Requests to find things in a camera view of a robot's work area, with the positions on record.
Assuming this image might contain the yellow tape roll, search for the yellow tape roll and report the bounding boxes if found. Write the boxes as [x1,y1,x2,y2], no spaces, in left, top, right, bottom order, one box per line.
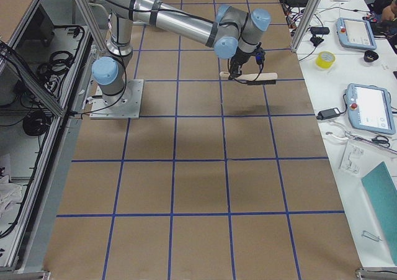
[315,51,336,70]

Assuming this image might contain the black power brick with cable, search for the black power brick with cable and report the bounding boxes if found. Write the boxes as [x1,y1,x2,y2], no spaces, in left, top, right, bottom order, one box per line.
[316,107,342,120]

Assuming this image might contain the teal notebook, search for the teal notebook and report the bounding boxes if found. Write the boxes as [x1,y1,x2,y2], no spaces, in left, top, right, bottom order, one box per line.
[362,162,396,264]

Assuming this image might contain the upper blue teach pendant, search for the upper blue teach pendant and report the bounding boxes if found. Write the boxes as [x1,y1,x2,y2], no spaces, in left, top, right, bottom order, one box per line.
[335,17,377,50]

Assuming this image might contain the aluminium frame post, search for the aluminium frame post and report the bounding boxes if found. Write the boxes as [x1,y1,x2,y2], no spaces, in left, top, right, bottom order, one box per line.
[290,0,321,53]

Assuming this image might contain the beige hand brush black bristles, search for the beige hand brush black bristles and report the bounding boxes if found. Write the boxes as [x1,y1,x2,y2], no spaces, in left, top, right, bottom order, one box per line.
[220,71,278,86]

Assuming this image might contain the lower blue teach pendant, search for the lower blue teach pendant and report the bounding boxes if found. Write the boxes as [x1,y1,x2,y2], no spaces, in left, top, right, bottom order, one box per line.
[345,83,396,135]

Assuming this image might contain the blue teach pendant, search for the blue teach pendant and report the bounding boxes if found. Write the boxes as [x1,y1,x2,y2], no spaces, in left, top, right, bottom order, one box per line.
[345,83,396,135]
[335,17,377,50]

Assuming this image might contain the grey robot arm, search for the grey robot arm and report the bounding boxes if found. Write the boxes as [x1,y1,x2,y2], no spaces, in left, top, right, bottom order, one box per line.
[104,0,277,86]

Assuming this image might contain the black scissors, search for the black scissors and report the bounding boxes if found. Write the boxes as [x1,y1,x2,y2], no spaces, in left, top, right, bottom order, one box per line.
[371,135,390,148]

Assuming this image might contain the small black bowl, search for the small black bowl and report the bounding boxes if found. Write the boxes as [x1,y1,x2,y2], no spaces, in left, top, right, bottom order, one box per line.
[363,50,379,63]

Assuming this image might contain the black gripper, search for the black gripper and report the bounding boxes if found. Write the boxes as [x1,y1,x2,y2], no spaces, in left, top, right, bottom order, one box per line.
[228,52,252,81]

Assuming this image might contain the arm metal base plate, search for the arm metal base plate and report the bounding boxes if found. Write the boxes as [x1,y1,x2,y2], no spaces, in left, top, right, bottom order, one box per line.
[89,79,145,119]

